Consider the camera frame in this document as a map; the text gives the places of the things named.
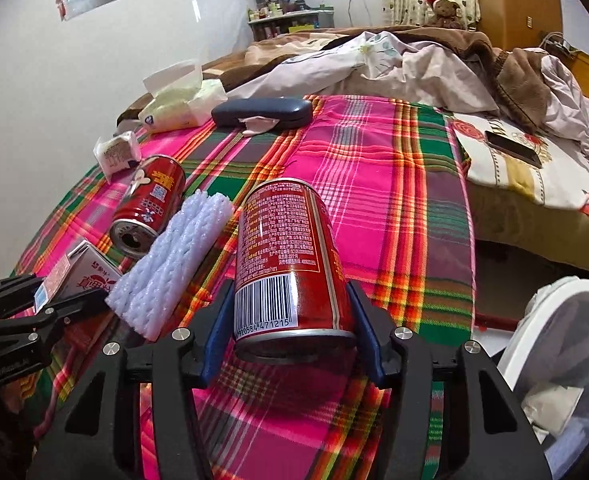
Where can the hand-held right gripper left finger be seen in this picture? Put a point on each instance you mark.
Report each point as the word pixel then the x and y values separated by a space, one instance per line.
pixel 214 342

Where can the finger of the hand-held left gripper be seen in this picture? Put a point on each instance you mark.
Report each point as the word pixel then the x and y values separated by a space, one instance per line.
pixel 9 289
pixel 74 303

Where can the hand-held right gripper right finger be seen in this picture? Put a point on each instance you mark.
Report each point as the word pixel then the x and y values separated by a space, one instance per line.
pixel 372 347

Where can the pink white drink carton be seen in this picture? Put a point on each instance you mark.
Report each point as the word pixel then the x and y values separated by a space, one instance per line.
pixel 87 270

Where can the white foam net sleeve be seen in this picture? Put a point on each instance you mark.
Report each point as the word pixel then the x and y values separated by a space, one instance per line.
pixel 174 260

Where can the red drink can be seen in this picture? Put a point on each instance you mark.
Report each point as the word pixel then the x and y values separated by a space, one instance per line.
pixel 149 200
pixel 284 260

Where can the white trash bin with liner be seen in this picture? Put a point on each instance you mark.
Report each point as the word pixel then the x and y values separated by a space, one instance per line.
pixel 569 325

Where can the plaid pink green tablecloth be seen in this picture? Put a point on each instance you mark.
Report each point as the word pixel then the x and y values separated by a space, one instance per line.
pixel 384 200

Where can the small white wrapped package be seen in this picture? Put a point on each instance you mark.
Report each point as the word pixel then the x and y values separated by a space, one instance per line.
pixel 117 152

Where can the pink cleaning cloth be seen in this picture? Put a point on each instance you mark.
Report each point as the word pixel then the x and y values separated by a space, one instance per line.
pixel 257 126

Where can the soft tissue pack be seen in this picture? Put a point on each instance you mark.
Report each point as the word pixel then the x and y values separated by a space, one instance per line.
pixel 184 102

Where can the white red floral bedsheet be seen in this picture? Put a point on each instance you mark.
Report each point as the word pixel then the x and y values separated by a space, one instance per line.
pixel 549 185

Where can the dark blue glasses case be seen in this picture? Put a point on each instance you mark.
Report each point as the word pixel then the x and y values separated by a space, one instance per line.
pixel 274 109

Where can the black smartphone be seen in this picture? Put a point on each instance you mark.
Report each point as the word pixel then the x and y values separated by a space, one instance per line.
pixel 513 149

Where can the pale floral duvet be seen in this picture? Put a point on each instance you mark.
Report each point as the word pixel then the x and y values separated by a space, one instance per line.
pixel 414 70

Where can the brown blanket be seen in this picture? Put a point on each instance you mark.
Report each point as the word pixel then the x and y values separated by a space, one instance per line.
pixel 519 85

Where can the shelf with bottles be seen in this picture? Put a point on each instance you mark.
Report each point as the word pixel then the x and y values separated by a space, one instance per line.
pixel 289 22

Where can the brown teddy bear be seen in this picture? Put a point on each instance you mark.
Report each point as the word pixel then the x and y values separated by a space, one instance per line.
pixel 444 12

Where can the power strip with chargers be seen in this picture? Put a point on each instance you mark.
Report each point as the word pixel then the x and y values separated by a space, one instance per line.
pixel 559 42

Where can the wooden wardrobe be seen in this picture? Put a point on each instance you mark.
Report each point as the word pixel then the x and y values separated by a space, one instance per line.
pixel 516 5

